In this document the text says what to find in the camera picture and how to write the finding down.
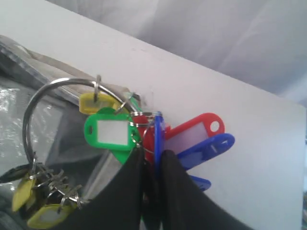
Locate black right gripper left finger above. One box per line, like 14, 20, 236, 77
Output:
76, 147, 146, 230

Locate colourful plastic key tags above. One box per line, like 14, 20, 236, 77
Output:
0, 78, 235, 230

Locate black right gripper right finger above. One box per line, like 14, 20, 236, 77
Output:
159, 150, 249, 230

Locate white backdrop curtain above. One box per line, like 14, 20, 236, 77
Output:
55, 0, 307, 105

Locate cream fabric duffel bag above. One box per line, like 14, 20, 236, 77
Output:
0, 34, 142, 230

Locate clear plastic packaged item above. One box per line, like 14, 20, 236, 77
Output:
0, 37, 112, 200

